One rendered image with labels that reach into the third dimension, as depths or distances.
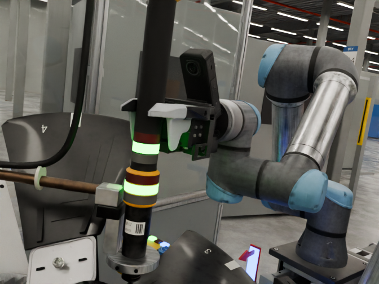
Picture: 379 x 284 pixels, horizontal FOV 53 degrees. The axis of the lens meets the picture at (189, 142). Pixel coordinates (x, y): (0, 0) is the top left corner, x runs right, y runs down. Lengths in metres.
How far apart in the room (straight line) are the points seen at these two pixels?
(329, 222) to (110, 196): 0.80
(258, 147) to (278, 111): 3.48
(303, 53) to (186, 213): 1.06
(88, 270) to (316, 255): 0.81
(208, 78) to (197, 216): 1.38
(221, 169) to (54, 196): 0.30
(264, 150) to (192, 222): 2.83
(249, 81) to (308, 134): 3.57
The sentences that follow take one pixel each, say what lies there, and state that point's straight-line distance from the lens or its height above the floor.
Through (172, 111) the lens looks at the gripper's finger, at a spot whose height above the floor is 1.47.
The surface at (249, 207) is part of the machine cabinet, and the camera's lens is 4.67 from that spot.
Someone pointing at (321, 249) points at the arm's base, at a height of 1.09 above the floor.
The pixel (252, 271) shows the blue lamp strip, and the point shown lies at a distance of 0.84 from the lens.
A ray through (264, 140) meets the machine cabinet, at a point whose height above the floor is 0.98.
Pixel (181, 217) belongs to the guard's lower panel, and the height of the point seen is 0.90.
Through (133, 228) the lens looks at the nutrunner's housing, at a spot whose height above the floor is 1.31.
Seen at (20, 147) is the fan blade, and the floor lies 1.37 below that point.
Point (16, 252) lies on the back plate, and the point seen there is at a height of 1.17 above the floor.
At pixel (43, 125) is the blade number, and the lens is 0.65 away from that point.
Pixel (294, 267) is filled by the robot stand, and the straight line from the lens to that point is 1.22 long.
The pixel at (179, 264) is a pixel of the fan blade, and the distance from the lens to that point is 0.68.
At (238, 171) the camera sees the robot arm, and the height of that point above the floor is 1.36.
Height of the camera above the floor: 1.50
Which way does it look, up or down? 8 degrees down
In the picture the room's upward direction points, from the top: 8 degrees clockwise
